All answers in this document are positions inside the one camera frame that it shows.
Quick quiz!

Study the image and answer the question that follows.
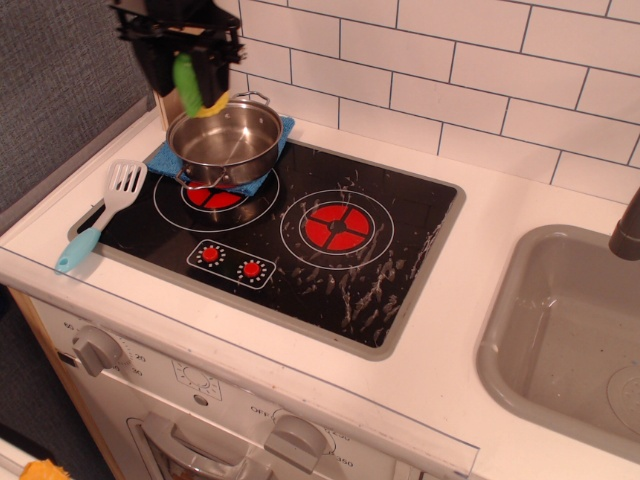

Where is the red stove knob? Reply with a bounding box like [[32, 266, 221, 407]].
[[201, 246, 220, 263], [242, 261, 262, 278]]

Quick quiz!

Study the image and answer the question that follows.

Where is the grey oven door handle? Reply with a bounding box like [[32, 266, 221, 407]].
[[139, 413, 274, 479]]

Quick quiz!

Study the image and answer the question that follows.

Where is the grey timer knob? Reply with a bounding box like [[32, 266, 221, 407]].
[[72, 326, 123, 377]]

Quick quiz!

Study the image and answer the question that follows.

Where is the blue cloth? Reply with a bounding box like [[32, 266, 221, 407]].
[[144, 97, 296, 196]]

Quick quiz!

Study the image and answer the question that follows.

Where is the wooden side post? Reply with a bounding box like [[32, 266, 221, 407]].
[[153, 88, 185, 132]]

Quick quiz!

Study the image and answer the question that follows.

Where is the black toy stovetop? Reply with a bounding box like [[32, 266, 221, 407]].
[[96, 142, 465, 361]]

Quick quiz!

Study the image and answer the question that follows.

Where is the grey spatula blue handle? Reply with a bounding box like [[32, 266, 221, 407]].
[[54, 160, 148, 273]]

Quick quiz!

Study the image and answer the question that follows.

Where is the green yellow toy corn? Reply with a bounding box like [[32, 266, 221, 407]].
[[172, 53, 230, 118]]

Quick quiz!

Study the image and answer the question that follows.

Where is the grey oven knob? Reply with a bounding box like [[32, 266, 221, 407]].
[[264, 415, 329, 474]]

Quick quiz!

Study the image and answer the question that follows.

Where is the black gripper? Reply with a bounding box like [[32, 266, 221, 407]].
[[108, 1, 244, 108]]

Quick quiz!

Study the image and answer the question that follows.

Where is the orange yellow object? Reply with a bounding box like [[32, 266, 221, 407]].
[[19, 459, 71, 480]]

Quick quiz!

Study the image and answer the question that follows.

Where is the grey sink basin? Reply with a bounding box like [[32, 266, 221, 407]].
[[477, 225, 639, 462]]

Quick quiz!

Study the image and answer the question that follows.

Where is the right red stove knob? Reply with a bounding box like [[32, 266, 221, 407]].
[[242, 261, 262, 278]]

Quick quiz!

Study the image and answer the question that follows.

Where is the grey faucet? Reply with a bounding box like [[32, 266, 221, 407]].
[[608, 189, 640, 261]]

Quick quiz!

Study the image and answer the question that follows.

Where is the left red stove knob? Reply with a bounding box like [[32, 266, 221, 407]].
[[201, 246, 220, 263]]

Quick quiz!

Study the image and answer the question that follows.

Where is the stainless steel pot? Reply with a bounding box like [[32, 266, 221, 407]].
[[165, 90, 285, 192]]

